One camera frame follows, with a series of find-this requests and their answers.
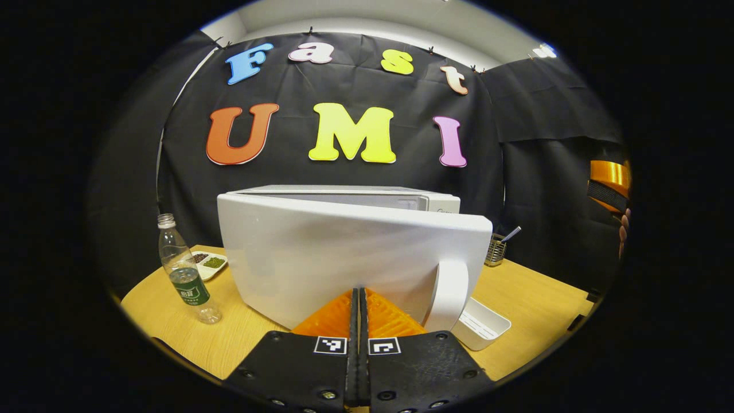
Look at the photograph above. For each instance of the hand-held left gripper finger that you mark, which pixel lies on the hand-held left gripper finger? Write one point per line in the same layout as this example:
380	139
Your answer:
363	321
354	321

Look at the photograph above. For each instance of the white microwave oven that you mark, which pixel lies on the white microwave oven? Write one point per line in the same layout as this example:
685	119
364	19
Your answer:
344	252

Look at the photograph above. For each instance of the black backdrop cloth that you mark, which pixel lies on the black backdrop cloth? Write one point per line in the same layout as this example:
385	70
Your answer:
545	115

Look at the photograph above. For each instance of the black table edge clamp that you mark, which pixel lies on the black table edge clamp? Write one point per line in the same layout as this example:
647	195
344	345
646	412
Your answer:
576	324
594	295

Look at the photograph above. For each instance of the white rectangular dish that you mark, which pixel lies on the white rectangular dish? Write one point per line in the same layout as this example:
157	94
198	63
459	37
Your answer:
487	327

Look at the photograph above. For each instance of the metal mesh utensil holder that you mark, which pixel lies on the metal mesh utensil holder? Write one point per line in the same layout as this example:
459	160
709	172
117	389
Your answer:
496	252

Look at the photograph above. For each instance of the small ceiling light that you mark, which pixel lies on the small ceiling light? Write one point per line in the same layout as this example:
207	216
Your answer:
543	51

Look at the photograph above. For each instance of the white divided snack plate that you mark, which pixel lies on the white divided snack plate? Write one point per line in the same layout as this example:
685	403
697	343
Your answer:
212	264

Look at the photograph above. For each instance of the clear plastic water bottle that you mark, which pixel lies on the clear plastic water bottle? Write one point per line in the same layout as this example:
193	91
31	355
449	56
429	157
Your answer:
189	284

